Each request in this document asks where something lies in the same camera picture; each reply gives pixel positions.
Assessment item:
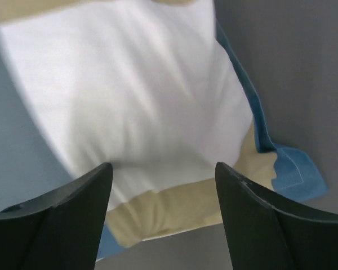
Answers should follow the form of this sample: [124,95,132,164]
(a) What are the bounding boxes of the checkered blue beige white pillowcase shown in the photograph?
[0,1,327,259]

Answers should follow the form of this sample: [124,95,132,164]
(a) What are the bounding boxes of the white pillow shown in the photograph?
[0,1,253,210]

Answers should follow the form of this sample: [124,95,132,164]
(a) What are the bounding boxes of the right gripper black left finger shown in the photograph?
[0,163,113,269]

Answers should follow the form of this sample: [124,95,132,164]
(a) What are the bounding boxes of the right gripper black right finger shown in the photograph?
[215,163,338,270]

